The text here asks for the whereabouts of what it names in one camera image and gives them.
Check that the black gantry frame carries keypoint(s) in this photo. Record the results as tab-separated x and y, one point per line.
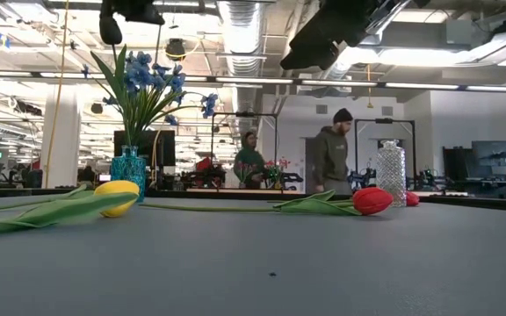
385	120
244	114

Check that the yellow artificial tulip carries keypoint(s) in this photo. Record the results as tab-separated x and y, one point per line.
117	188

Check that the blue glass vase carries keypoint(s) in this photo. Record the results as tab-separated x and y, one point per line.
127	171

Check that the red artificial tulip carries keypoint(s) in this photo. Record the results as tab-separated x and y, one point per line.
412	198
371	201

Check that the black aluminium table frame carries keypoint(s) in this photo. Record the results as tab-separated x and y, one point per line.
477	203

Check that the white building column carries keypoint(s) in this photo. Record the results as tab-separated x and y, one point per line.
62	136

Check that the person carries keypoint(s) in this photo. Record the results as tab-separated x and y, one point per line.
333	153
248	160

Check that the black computer monitor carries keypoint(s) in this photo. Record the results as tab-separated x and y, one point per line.
165	147
494	158

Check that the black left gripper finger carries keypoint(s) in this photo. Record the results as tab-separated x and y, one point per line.
110	28

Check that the blue artificial flower sprig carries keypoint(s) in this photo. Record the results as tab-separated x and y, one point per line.
209	103
141	74

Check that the clear cut-glass vase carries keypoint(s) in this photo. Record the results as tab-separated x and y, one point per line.
391	171

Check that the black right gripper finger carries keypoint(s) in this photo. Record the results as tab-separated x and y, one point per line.
310	56

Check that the silver ventilation duct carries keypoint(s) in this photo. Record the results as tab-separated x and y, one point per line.
240	39

